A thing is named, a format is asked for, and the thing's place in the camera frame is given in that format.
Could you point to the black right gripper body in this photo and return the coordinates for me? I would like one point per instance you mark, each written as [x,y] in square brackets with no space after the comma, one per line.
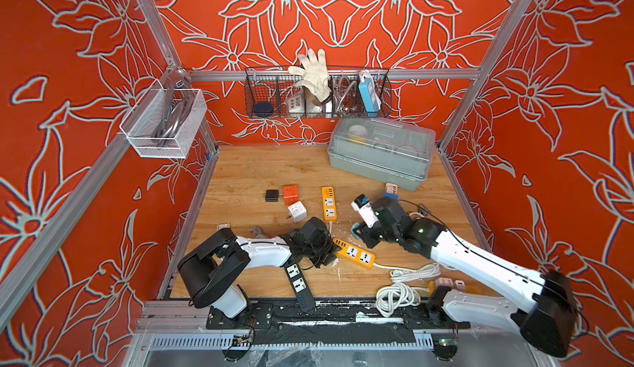
[377,234]

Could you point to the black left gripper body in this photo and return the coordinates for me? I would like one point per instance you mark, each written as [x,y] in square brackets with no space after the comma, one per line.
[322,252]

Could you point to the blue cube adapter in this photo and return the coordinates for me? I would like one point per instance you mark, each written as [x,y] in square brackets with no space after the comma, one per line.
[390,196]

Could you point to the white teal plug adapter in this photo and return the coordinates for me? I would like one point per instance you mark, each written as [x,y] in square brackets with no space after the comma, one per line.
[297,212]

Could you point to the orange-red cube adapter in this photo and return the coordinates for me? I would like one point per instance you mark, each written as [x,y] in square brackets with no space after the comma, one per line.
[290,194]

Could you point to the short yellow power strip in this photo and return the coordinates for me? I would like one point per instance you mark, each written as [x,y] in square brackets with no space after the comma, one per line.
[329,206]

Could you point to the small black cube adapter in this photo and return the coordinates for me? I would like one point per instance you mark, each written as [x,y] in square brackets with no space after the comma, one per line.
[272,196]

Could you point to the black power strip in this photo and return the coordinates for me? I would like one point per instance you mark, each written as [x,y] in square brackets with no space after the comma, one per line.
[300,287]

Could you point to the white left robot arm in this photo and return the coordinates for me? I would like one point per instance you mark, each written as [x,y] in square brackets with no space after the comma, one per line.
[210,271]

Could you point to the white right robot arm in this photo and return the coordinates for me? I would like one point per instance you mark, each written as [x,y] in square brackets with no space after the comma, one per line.
[540,307]

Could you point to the white socket in basket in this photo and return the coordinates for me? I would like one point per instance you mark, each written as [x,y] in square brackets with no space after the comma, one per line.
[296,104]

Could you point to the grey plastic storage box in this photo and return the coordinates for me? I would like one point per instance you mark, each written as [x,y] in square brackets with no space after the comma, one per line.
[384,150]

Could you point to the small transparent plastic card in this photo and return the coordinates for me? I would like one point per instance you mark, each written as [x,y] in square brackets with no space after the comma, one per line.
[224,226]

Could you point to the blue power bank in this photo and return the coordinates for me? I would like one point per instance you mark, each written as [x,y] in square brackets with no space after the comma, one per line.
[367,91]

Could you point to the dark round item in basket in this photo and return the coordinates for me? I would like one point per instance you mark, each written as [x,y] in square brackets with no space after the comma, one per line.
[263,109]

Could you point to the white work glove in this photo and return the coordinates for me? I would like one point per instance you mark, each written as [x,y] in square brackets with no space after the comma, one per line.
[314,74]

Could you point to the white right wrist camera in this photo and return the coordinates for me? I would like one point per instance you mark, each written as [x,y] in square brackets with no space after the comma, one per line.
[362,205]

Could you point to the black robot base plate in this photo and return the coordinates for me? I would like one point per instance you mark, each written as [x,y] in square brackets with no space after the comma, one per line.
[266,312]

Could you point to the black wire wall basket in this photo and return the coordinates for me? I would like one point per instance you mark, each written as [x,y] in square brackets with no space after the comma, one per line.
[342,91]

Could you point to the white wire wall basket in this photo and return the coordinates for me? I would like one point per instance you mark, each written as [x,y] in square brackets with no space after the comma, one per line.
[166,122]

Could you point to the aluminium frame post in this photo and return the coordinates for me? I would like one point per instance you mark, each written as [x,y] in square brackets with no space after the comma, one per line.
[160,33]

